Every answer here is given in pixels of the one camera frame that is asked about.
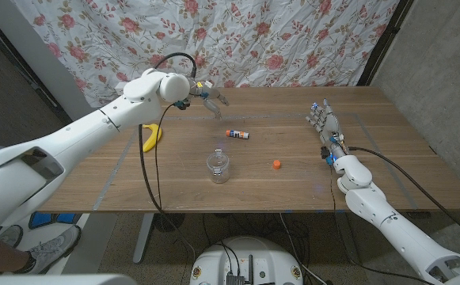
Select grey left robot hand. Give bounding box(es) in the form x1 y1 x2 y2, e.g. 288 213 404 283
189 81 230 121

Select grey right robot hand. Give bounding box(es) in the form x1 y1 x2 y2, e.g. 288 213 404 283
306 98 346 154

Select white orange glue stick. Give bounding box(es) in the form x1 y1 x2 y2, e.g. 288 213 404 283
226 129 250 140

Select clear glass jar cup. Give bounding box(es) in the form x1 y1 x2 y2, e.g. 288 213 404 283
206 148 230 184

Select floral backdrop cloth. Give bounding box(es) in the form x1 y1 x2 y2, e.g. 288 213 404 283
11 0 401 108

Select yellow banana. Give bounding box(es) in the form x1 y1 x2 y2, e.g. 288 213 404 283
142 123 163 154

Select black backdrop stand pole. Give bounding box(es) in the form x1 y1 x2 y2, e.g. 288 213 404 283
356 0 415 87

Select grey table leg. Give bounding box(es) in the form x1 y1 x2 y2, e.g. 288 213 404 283
334 212 360 265

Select round black floor fan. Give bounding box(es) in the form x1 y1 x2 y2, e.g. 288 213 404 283
153 212 186 234

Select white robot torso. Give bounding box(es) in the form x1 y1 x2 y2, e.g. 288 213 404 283
189 236 304 285

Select white table leg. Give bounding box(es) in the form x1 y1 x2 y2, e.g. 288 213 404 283
132 212 155 264

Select blue black floor mat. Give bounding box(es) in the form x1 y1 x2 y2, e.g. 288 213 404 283
29 211 82 230

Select grey sneaker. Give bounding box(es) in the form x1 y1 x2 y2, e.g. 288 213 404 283
15 224 82 275

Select white robot head rim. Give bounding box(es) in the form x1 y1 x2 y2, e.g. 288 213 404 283
0 272 138 285

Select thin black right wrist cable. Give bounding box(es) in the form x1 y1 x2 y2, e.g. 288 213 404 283
327 164 338 213

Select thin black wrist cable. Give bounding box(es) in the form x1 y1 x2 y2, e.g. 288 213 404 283
327 164 338 213
153 103 175 211

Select thin black left wrist cable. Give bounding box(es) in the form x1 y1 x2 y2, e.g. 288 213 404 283
153 103 175 211

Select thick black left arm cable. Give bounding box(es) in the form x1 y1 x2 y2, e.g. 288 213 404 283
137 51 198 274

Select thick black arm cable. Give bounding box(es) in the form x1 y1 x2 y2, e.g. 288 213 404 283
137 51 198 274
348 146 460 245

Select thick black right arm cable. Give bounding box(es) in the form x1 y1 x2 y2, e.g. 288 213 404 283
348 146 460 245

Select white floor cable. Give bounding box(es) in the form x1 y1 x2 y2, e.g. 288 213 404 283
279 213 328 285

